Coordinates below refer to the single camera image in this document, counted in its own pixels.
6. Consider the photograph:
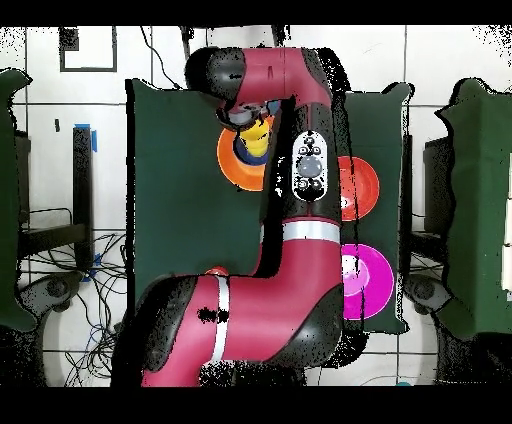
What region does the black floor cable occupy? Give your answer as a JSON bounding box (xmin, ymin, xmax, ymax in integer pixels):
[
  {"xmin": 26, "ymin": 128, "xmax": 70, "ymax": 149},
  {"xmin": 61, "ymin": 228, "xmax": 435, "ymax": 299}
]
[{"xmin": 139, "ymin": 26, "xmax": 182, "ymax": 90}]

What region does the tangle of floor cables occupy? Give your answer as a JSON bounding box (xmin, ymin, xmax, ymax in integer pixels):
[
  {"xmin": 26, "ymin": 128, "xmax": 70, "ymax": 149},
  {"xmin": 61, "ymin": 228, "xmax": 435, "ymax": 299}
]
[{"xmin": 19, "ymin": 229, "xmax": 133, "ymax": 387}]

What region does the large pink bowl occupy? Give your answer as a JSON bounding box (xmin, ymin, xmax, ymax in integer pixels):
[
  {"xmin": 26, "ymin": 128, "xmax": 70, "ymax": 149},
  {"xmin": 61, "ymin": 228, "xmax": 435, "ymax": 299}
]
[{"xmin": 341, "ymin": 242, "xmax": 396, "ymax": 321}]

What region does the blue tape piece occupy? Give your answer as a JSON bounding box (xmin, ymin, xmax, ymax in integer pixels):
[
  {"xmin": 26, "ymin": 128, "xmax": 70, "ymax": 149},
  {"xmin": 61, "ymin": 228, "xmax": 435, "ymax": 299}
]
[{"xmin": 74, "ymin": 122, "xmax": 98, "ymax": 154}]

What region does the black square floor frame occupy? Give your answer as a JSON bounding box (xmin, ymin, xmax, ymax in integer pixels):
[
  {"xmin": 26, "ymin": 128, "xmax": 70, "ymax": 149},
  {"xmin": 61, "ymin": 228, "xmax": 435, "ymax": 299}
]
[{"xmin": 58, "ymin": 26, "xmax": 118, "ymax": 74}]

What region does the shallow red-orange bowl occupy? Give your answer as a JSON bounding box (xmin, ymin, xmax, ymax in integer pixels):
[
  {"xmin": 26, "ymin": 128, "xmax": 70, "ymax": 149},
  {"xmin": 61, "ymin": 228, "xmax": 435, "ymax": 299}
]
[{"xmin": 337, "ymin": 155, "xmax": 381, "ymax": 222}]

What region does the dark green tablecloth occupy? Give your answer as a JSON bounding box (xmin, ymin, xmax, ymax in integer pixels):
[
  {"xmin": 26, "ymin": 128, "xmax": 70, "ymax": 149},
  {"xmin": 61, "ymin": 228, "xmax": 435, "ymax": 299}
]
[{"xmin": 125, "ymin": 77, "xmax": 413, "ymax": 335}]

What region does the black table frame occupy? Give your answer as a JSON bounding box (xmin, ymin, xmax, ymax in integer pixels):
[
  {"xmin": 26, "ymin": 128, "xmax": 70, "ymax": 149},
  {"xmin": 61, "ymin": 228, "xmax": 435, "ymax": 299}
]
[
  {"xmin": 400, "ymin": 133, "xmax": 451, "ymax": 277},
  {"xmin": 15, "ymin": 125, "xmax": 95, "ymax": 273}
]

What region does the black tripod leg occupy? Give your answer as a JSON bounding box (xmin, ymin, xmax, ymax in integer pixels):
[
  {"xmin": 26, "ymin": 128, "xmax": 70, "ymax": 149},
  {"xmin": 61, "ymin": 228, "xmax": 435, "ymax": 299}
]
[
  {"xmin": 178, "ymin": 26, "xmax": 194, "ymax": 61},
  {"xmin": 271, "ymin": 25, "xmax": 290, "ymax": 48}
]

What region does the yellow cup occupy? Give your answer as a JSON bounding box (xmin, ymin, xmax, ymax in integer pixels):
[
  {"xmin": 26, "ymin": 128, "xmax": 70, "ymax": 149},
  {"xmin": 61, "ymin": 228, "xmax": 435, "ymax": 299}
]
[{"xmin": 238, "ymin": 118, "xmax": 272, "ymax": 158}]

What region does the dark blue bowl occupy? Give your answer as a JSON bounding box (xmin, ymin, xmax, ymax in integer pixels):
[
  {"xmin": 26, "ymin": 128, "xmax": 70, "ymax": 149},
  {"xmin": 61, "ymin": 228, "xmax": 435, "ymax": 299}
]
[{"xmin": 233, "ymin": 135, "xmax": 270, "ymax": 167}]

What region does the green cloth side table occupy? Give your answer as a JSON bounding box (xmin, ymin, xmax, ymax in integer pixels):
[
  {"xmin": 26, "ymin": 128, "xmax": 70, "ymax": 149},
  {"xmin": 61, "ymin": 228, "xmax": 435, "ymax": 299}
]
[
  {"xmin": 434, "ymin": 77, "xmax": 512, "ymax": 342},
  {"xmin": 0, "ymin": 68, "xmax": 38, "ymax": 333}
]

